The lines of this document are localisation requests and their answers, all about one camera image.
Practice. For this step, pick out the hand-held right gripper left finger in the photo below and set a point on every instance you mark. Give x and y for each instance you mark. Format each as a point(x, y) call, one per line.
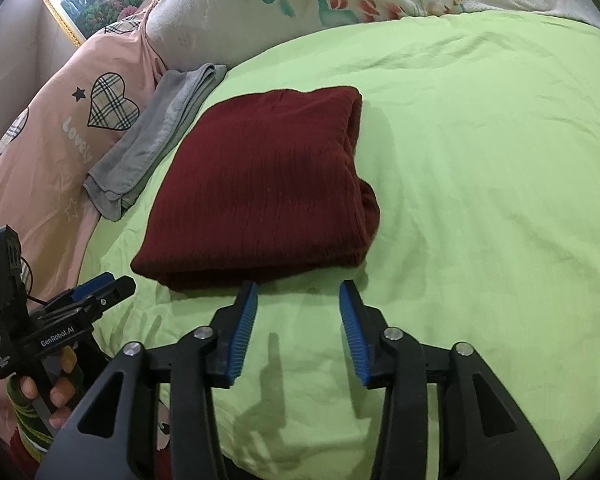
point(241, 332)

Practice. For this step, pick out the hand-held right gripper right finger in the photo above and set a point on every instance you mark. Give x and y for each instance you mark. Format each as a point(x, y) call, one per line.
point(355, 332)

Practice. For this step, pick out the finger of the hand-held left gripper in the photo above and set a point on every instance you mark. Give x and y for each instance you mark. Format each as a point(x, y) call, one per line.
point(117, 292)
point(92, 285)

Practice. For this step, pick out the maroon knit sweater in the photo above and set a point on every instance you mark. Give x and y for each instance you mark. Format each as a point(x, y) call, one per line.
point(260, 180)

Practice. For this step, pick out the person's left forearm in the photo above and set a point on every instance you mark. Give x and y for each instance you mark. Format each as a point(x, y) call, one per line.
point(27, 417)

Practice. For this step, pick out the person's left hand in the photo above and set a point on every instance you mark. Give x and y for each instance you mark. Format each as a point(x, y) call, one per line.
point(61, 395)

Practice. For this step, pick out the person's red garment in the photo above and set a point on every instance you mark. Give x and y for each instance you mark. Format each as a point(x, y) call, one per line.
point(22, 455)

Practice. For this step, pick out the pink heart print quilt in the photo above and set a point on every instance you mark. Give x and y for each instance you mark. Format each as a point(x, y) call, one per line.
point(40, 160)

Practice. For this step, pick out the grey folded cloth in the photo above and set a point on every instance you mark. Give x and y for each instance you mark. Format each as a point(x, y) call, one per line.
point(150, 140)

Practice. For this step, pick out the light green bed sheet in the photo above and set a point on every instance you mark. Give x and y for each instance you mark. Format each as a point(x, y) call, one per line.
point(480, 185)

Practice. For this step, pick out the white floral pillow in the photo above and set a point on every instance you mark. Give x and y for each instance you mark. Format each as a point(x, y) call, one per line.
point(260, 15)

